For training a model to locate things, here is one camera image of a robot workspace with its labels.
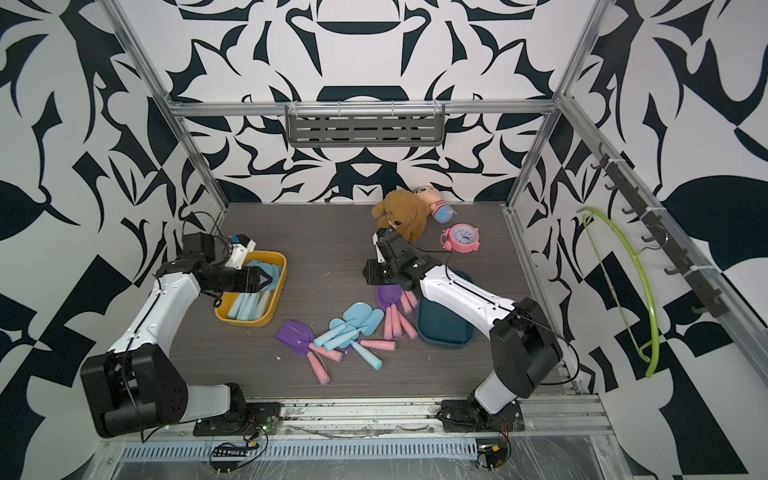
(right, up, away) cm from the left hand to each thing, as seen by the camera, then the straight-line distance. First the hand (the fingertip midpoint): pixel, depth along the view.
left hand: (259, 275), depth 85 cm
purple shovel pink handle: (+11, -18, +2) cm, 21 cm away
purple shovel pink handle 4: (+38, -13, +2) cm, 40 cm away
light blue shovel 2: (-6, -10, +4) cm, 12 cm away
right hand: (+30, +2, 0) cm, 30 cm away
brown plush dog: (+42, +19, +11) cm, 47 cm away
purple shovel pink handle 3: (+38, -7, +9) cm, 39 cm away
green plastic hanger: (+86, -11, -28) cm, 91 cm away
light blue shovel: (-1, -7, +6) cm, 9 cm away
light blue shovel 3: (+27, -14, +5) cm, 31 cm away
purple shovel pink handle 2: (+33, -20, 0) cm, 39 cm away
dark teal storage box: (+51, -15, +1) cm, 53 cm away
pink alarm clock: (+62, +10, +23) cm, 67 cm away
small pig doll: (+55, +21, +26) cm, 64 cm away
